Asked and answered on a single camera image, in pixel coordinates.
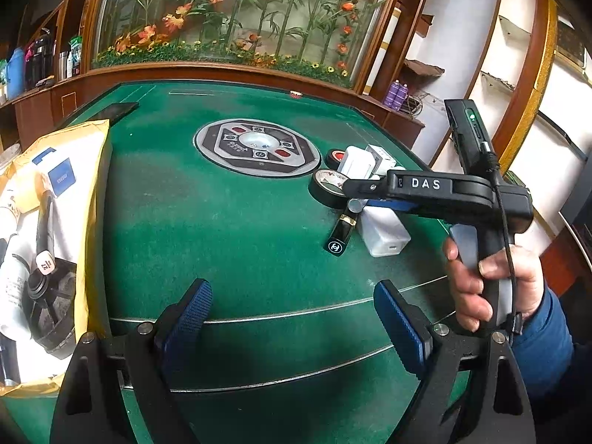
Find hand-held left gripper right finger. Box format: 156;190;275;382
374;280;537;444

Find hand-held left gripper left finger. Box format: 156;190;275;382
50;279;214;444

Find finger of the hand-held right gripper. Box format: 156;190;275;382
364;195;419;216
342;176;391;197

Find white rounded plastic box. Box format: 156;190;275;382
340;145;377;180

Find white charger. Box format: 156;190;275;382
358;206;412;258

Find small white carton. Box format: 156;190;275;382
365;145;399;177

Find black tape roll red core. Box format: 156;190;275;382
324;149;347;172

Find black tape roll beige core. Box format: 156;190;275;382
309;169;354;209

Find black gold lipstick tube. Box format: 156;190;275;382
324;213;359;258

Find black fan-shaped disc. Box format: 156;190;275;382
25;259;78;359

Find yellow padded envelope with items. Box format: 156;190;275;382
0;119;113;398

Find white plastic bottle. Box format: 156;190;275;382
0;194;24;260
0;254;33;338

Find person's right forearm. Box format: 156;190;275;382
511;287;576;398

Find person's right hand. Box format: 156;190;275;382
443;236;546;334

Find white yellow rolled poster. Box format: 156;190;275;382
364;14;399;96

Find grey table control panel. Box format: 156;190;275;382
193;119;321;178

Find glass flower display case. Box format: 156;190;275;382
88;0;408;91

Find black phone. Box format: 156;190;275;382
90;102;140;123

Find green white bottle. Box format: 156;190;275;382
68;36;83;77

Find blue thermos jug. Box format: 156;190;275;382
4;47;26;100

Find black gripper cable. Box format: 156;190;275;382
481;145;523;334

